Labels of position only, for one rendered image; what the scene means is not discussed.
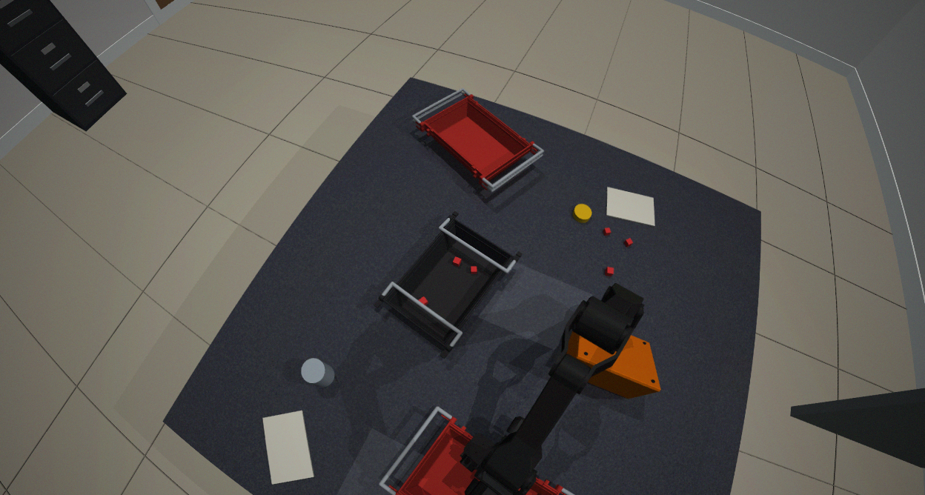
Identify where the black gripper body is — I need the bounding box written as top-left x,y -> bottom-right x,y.
465,416 -> 525,495

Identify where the yellow flat cylinder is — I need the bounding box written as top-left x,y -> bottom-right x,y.
573,204 -> 592,223

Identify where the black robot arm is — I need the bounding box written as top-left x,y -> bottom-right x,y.
460,283 -> 644,495

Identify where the grey cylinder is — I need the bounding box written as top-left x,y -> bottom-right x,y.
301,358 -> 335,387

